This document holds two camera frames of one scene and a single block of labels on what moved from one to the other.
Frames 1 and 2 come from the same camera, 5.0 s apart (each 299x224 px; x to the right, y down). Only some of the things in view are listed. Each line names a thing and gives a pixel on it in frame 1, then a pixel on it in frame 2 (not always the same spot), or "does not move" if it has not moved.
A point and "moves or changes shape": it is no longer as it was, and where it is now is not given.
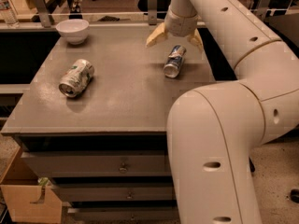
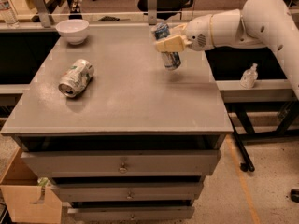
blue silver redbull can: x=175 y=61 moves or changes shape
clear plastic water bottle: x=8 y=14 does not move
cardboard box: x=26 y=200 does not move
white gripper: x=181 y=26 to x=198 y=34
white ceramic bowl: x=73 y=30 does not move
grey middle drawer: x=117 y=191 does not move
